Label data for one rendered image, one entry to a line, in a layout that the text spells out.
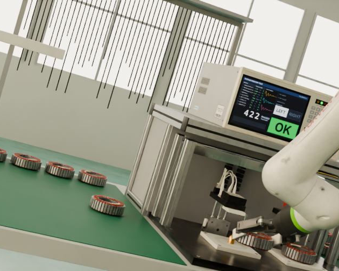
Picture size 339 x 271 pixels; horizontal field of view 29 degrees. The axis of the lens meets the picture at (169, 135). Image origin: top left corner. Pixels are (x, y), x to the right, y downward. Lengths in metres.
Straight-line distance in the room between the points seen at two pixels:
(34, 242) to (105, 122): 6.85
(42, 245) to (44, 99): 6.70
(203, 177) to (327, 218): 0.74
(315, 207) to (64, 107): 6.90
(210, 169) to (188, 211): 0.16
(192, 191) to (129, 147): 6.34
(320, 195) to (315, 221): 0.07
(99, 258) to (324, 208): 0.57
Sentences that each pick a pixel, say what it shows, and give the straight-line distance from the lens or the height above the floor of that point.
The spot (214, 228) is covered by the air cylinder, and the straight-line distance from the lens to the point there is 2.20.
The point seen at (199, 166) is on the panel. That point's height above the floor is 0.96.
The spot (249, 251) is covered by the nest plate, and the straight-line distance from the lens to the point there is 2.08.
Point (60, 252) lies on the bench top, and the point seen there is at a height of 0.72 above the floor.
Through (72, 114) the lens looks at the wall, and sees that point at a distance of 8.40.
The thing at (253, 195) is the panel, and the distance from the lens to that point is 2.37.
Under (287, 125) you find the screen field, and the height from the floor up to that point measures 1.18.
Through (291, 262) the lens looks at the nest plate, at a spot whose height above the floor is 0.78.
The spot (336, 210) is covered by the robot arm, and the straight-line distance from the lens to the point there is 1.64.
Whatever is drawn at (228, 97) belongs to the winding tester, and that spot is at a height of 1.21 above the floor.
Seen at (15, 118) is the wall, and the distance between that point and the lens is 8.34.
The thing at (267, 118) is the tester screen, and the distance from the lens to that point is 2.20.
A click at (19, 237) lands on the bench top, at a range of 1.67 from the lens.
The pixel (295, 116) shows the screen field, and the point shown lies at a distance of 2.24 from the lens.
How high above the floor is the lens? 1.19
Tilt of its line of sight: 4 degrees down
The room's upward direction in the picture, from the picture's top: 17 degrees clockwise
